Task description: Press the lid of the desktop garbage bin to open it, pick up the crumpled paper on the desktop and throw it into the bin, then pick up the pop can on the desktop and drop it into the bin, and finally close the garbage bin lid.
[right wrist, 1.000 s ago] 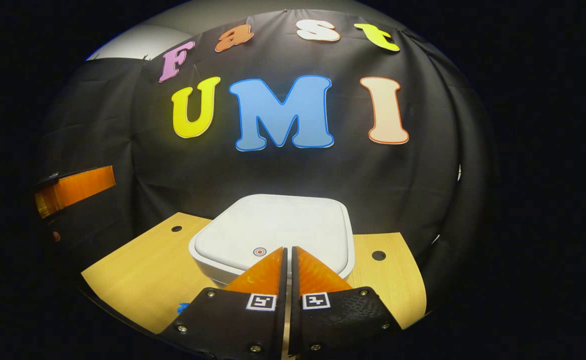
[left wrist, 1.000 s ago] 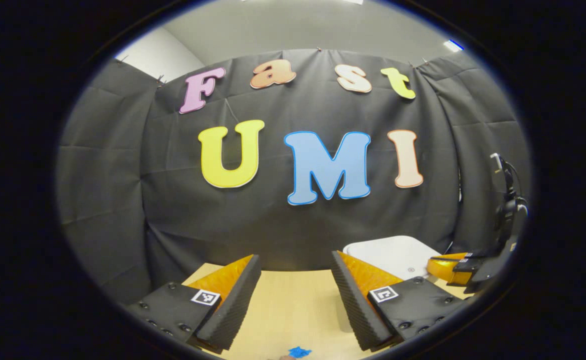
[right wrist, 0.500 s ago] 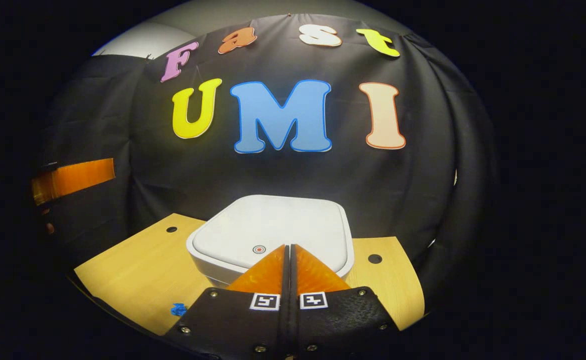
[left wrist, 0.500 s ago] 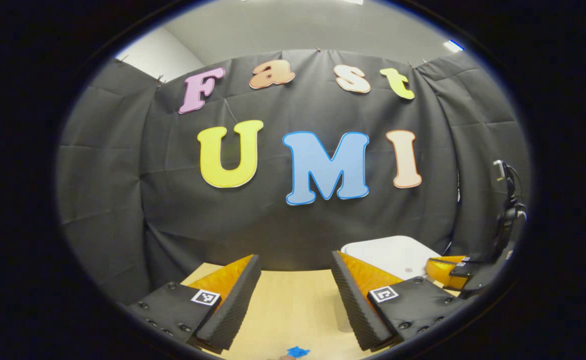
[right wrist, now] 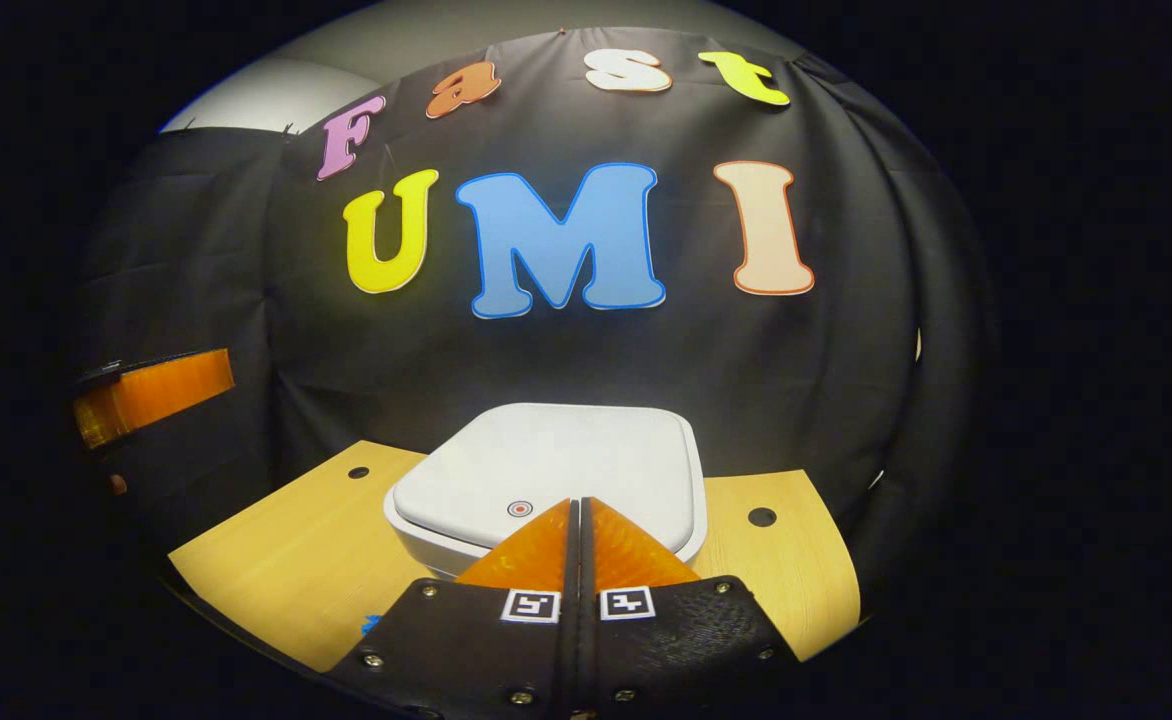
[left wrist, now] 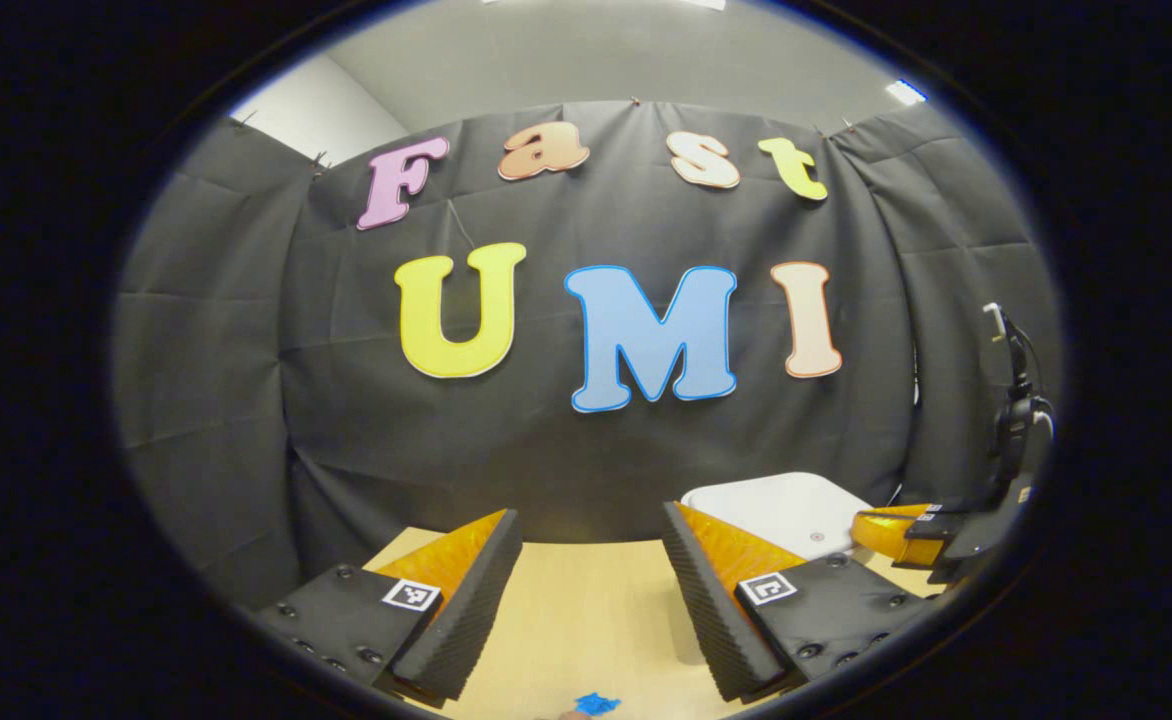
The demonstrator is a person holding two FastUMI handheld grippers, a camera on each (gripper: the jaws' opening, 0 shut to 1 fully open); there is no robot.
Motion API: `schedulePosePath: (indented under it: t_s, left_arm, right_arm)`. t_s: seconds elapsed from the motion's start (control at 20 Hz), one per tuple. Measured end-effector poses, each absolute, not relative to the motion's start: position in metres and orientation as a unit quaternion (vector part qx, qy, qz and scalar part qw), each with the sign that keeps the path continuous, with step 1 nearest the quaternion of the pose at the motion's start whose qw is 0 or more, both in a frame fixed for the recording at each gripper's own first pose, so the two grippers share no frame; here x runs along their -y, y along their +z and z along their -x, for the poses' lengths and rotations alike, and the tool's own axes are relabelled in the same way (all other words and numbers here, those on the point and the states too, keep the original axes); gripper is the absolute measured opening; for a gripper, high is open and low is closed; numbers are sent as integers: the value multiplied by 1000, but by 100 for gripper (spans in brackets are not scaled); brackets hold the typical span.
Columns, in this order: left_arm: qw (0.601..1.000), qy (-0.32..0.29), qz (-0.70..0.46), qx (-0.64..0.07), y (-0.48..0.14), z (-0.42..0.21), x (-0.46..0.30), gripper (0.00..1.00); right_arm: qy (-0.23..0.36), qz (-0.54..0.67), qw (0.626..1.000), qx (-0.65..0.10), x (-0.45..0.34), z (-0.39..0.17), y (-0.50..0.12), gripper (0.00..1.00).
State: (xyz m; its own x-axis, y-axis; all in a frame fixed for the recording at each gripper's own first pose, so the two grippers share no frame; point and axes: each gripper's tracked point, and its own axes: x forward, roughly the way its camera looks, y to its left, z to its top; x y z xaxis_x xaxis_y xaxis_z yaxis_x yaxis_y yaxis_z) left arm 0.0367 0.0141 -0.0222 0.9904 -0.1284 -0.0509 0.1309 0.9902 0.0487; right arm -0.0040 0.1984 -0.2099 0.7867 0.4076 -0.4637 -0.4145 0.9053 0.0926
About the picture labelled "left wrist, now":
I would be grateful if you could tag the ceiling light panel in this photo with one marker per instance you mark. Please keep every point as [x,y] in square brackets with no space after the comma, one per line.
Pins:
[904,92]

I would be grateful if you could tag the blue paper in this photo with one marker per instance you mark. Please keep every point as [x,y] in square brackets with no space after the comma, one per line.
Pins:
[596,704]

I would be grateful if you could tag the white desktop garbage bin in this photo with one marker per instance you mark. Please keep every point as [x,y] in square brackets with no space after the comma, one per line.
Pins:
[776,510]

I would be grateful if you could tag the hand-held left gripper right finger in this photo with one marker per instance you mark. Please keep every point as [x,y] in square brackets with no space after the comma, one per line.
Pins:
[711,620]

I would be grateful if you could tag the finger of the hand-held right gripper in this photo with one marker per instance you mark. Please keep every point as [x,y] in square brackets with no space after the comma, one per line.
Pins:
[891,535]

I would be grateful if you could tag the wooden desktop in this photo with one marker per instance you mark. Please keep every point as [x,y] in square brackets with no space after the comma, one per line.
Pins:
[586,620]

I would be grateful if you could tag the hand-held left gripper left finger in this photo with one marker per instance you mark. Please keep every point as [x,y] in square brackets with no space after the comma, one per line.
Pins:
[466,620]

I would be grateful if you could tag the black backdrop cloth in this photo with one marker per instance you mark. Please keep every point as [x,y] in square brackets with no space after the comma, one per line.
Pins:
[546,450]

